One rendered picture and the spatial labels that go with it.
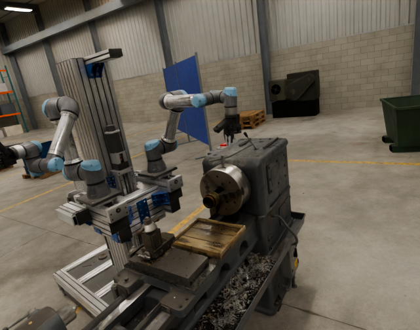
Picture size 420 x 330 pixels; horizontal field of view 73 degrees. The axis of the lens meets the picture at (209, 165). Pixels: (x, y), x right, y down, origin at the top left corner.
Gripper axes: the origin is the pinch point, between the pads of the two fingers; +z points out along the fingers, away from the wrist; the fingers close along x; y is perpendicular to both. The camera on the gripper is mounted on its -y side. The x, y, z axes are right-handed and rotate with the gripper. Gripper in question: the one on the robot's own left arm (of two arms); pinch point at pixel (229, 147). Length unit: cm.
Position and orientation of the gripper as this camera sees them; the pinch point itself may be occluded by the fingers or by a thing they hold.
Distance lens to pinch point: 173.7
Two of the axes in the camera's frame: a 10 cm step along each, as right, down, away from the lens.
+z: 0.5, 9.3, 3.5
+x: -5.1, -2.8, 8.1
